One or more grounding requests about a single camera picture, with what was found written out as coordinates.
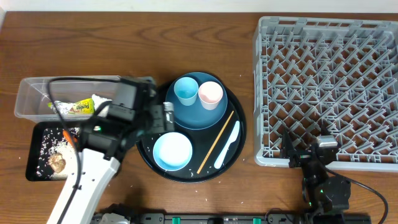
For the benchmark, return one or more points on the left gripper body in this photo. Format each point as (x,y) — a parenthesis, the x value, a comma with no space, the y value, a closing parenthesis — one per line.
(152,120)

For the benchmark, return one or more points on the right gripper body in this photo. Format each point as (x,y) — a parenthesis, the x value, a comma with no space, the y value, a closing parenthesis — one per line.
(304,156)

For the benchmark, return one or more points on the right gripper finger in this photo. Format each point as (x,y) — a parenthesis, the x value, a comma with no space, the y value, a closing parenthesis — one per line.
(324,130)
(287,147)

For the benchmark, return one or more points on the white tissue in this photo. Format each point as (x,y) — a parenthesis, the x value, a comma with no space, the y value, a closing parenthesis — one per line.
(98,100)

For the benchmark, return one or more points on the green snack wrapper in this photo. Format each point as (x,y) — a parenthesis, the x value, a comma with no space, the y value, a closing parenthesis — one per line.
(85,106)

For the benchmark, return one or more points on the light blue cup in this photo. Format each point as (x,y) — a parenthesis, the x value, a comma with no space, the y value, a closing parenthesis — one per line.
(186,90)

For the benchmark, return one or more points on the white plastic knife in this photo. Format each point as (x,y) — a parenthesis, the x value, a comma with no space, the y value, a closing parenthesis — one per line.
(232,138)

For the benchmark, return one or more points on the light blue rice bowl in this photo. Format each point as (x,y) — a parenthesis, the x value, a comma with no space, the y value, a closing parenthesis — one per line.
(172,151)

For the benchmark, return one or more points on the orange carrot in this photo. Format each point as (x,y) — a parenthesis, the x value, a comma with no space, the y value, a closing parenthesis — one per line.
(71,139)

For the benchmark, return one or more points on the dried brown mushroom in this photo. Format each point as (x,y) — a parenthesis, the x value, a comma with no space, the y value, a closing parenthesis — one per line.
(57,162)

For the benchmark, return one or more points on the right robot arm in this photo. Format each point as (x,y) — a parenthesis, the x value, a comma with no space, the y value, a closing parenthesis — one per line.
(327,196)

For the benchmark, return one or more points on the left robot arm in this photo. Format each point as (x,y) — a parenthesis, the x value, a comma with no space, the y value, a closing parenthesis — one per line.
(103,141)

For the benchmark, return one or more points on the grey dishwasher rack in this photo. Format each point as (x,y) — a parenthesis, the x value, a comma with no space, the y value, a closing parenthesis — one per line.
(338,73)

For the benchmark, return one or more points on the clear plastic bin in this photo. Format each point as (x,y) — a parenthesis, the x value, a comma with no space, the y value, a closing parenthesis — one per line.
(33,96)

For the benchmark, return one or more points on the dark blue plate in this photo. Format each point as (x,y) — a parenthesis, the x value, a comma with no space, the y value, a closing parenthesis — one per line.
(195,116)

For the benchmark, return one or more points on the wooden chopstick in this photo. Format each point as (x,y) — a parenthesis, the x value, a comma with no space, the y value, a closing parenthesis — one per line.
(215,142)

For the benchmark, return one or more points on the round black serving tray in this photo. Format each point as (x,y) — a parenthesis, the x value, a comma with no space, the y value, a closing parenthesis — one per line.
(201,141)

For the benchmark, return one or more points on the pink cup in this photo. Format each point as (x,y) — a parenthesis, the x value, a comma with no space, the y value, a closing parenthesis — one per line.
(210,94)

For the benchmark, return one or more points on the spilled white rice pile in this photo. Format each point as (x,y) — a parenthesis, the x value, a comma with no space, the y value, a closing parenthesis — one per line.
(52,142)

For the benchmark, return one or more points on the black rectangular tray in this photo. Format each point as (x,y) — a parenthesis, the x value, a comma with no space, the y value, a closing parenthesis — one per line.
(34,149)

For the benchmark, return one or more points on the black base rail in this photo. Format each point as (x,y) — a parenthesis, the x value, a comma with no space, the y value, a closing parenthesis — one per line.
(158,218)

